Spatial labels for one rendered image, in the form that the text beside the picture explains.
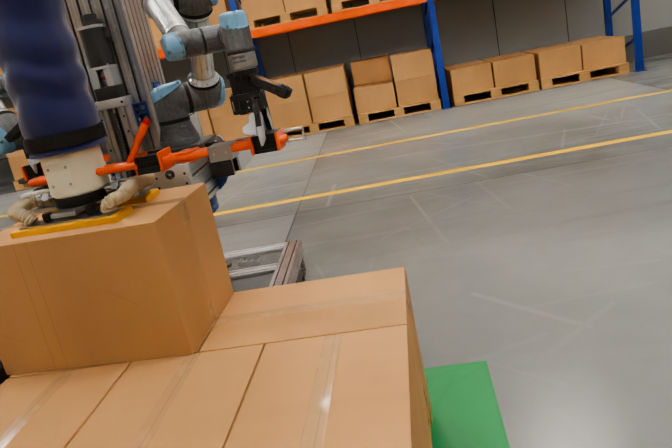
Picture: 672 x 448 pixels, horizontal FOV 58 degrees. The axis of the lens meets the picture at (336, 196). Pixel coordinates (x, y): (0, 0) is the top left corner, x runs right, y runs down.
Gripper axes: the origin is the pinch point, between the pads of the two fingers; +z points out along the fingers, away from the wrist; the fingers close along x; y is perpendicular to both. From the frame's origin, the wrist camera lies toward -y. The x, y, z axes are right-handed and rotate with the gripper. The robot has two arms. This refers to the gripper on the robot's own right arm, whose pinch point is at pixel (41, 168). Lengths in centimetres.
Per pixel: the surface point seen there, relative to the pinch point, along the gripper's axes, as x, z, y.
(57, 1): -26, -47, 40
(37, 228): -39.9, 11.8, 21.6
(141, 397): -65, 54, 53
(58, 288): -46, 28, 26
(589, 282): 81, 108, 193
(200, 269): -26, 36, 60
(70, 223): -40, 12, 32
